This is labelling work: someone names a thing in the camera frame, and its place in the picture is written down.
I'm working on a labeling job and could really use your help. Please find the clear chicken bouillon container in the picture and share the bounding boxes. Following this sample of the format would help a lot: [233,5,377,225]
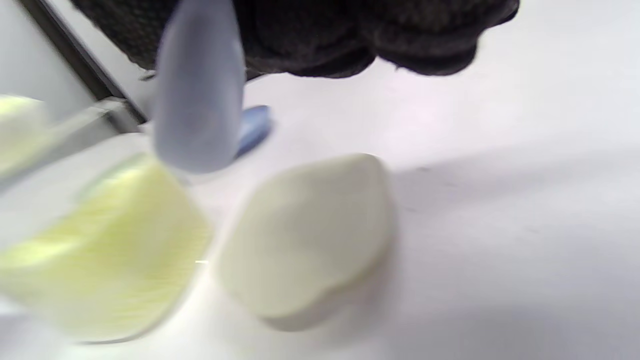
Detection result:
[0,154,214,344]

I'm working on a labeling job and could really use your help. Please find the light blue plastic knife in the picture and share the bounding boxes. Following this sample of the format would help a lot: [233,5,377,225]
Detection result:
[153,0,247,174]

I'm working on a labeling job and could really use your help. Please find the small blue dish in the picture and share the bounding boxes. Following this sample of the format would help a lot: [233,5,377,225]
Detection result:
[236,104,274,158]

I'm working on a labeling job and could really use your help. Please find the beige container lid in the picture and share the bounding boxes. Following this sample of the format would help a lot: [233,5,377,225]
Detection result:
[215,152,399,332]

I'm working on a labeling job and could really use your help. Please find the person's right hand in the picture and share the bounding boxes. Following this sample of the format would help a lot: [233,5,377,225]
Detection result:
[70,0,521,81]

